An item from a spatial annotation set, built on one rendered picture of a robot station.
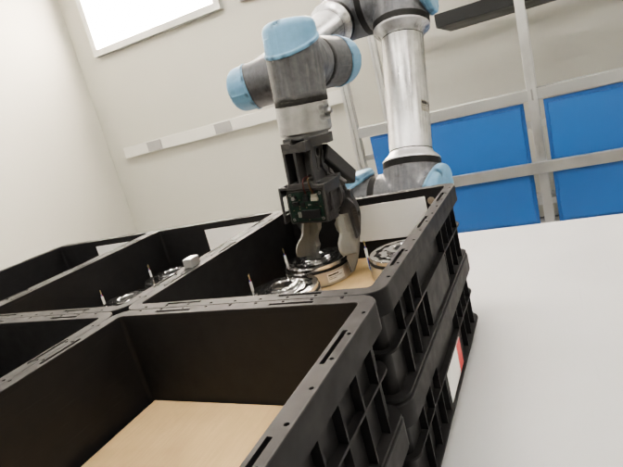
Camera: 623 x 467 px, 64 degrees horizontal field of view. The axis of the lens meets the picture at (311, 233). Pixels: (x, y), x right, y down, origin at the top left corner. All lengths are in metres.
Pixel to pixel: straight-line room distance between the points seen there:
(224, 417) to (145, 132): 4.01
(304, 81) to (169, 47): 3.53
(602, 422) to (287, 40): 0.57
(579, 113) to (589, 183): 0.31
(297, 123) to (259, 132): 3.14
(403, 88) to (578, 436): 0.69
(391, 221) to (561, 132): 1.73
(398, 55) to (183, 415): 0.78
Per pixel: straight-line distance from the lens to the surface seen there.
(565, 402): 0.67
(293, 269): 0.77
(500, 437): 0.62
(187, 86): 4.11
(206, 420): 0.52
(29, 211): 4.16
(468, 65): 3.34
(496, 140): 2.48
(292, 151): 0.68
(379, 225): 0.82
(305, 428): 0.30
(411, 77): 1.05
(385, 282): 0.44
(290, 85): 0.69
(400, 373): 0.49
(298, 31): 0.69
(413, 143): 1.01
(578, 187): 2.53
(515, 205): 2.54
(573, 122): 2.47
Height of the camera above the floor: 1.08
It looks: 13 degrees down
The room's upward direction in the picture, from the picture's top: 15 degrees counter-clockwise
